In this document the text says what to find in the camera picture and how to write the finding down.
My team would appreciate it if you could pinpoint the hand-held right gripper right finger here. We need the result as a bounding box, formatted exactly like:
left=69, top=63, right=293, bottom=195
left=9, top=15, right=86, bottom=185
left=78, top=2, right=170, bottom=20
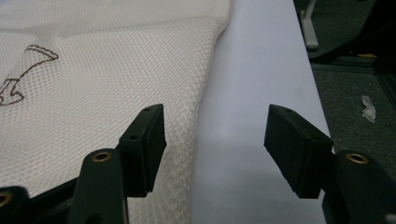
left=263, top=104, right=336, bottom=200

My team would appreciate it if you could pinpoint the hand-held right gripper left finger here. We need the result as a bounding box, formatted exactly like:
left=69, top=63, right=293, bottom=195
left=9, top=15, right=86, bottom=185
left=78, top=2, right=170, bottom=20
left=118, top=104, right=168, bottom=199

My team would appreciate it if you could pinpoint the white mesh laundry bag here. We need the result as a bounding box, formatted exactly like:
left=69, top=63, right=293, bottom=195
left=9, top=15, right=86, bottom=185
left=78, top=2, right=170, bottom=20
left=0, top=0, right=235, bottom=224

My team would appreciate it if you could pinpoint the white table cover sheet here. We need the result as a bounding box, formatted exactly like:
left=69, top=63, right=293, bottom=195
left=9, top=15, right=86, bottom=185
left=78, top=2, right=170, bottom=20
left=190, top=0, right=332, bottom=224

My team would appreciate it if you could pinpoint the crumpled clear plastic scrap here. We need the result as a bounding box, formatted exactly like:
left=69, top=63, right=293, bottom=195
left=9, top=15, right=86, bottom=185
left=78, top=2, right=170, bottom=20
left=361, top=94, right=377, bottom=124

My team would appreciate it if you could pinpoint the black metal stand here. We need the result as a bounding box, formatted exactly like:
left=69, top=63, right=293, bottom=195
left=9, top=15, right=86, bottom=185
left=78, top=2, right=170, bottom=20
left=317, top=0, right=396, bottom=76

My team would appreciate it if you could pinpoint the white metal desk frame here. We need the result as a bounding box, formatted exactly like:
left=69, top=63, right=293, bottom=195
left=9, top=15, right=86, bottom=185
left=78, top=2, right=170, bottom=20
left=299, top=0, right=320, bottom=51

